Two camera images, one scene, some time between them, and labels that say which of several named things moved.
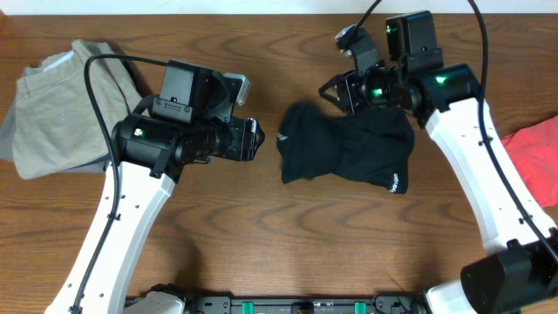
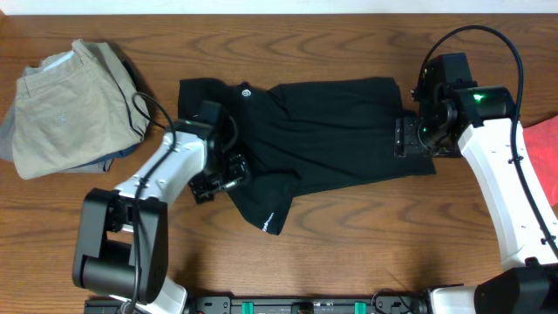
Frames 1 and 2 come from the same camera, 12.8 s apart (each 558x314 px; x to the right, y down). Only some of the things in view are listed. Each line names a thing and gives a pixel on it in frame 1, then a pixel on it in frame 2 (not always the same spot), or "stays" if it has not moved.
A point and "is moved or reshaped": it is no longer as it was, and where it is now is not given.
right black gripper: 352,89 -> 406,140
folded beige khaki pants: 55,125 stays
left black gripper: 242,146 -> 239,173
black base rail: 305,304 stays
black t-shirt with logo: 316,141 is moved or reshaped
